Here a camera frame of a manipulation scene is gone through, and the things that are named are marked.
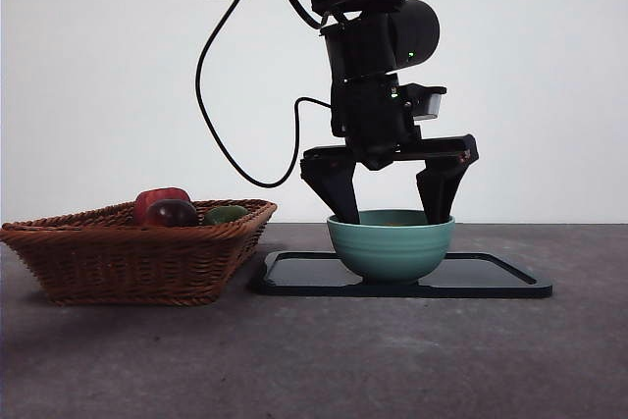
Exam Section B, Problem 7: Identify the teal ribbed bowl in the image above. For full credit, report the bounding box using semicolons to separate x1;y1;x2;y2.
326;209;456;287

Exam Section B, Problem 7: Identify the dark rectangular tray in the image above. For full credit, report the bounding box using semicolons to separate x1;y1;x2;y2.
252;250;554;300

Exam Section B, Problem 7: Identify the green avocado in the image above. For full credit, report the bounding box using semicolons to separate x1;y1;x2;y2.
202;205;250;227

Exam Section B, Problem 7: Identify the dark purple plum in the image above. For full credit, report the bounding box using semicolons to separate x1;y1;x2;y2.
145;198;200;228

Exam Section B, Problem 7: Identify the red apple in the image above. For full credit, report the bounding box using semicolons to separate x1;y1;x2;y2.
132;186;192;227

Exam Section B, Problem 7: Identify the brown wicker basket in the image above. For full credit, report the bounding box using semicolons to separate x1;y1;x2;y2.
0;197;279;306

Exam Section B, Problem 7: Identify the left wrist grey camera box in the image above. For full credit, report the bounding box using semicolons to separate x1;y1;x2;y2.
399;84;447;122

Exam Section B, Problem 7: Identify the long thin black cable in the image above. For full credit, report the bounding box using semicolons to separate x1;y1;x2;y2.
194;0;336;189

